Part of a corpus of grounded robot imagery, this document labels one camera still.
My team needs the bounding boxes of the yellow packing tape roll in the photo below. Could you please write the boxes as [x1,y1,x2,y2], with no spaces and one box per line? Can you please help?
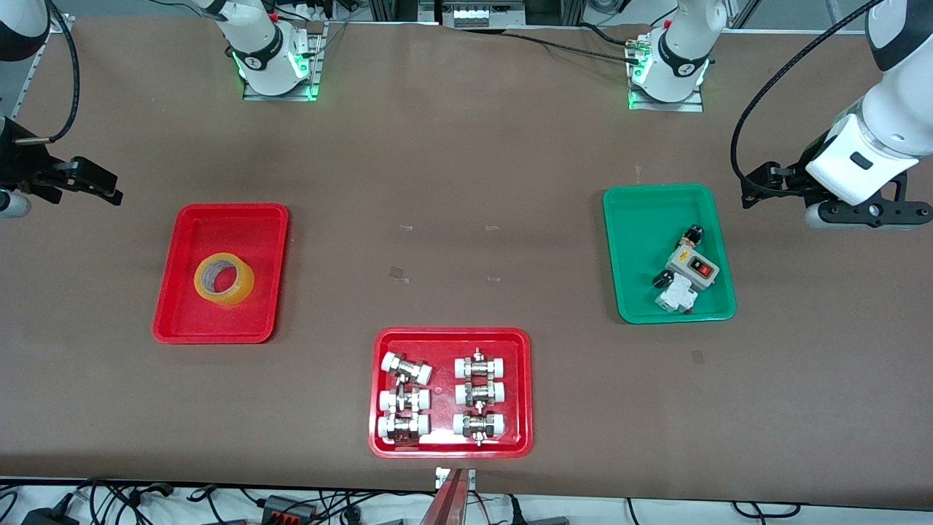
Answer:
[193,252,256,307]

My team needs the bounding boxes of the empty red plastic tray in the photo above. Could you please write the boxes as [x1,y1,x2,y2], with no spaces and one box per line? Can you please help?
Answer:
[152,203,290,345]

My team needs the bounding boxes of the green plastic tray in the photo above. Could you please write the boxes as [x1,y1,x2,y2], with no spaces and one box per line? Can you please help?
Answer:
[602,184,737,324]

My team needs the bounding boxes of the red tray holding fittings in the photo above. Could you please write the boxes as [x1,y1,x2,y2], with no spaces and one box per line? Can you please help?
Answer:
[368,327,534,459]

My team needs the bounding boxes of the white circuit breaker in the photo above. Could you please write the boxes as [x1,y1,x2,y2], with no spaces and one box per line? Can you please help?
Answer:
[654,279,697,314]

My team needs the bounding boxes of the black power adapter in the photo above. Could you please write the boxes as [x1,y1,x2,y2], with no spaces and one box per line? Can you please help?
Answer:
[20,505,79,525]

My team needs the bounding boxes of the white capped metal pipe fitting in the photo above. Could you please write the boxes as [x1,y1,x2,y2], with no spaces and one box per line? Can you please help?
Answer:
[377,413,431,444]
[454,379,507,408]
[453,349,508,380]
[452,408,507,446]
[380,351,434,386]
[378,386,432,413]

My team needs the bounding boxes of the black orange connector box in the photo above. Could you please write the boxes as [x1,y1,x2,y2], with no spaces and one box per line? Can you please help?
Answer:
[261,494,319,523]

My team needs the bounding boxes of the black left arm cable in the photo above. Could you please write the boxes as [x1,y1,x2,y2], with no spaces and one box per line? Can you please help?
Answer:
[731,0,886,192]

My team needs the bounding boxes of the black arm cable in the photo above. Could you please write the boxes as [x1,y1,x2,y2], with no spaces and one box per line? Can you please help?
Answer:
[44,0,80,144]
[731,0,886,192]

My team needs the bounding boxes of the aluminium table side rail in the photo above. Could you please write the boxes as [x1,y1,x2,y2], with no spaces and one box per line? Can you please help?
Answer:
[13,15,74,119]

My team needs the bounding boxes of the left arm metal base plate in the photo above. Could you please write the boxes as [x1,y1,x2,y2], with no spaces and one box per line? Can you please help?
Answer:
[628,79,705,113]

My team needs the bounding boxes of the grey on-off switch box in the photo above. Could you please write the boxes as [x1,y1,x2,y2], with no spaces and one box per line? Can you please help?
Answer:
[667,244,720,292]

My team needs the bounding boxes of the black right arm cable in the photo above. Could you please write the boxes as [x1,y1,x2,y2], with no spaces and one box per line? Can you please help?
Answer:
[44,0,80,144]

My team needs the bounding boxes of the black cable lying on table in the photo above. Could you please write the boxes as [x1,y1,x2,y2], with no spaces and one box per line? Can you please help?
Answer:
[503,22,646,65]

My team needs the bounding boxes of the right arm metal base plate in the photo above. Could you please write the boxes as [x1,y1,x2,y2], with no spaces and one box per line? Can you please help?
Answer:
[243,22,327,102]

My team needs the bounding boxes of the black floor cable bundle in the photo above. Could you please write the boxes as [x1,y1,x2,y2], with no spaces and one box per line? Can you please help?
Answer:
[73,478,219,525]

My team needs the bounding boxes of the aluminium frame with power strip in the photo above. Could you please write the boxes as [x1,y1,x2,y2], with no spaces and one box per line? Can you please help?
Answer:
[368,0,585,30]

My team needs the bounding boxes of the red metal post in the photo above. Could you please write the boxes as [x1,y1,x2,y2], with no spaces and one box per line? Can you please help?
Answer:
[419,468,467,525]

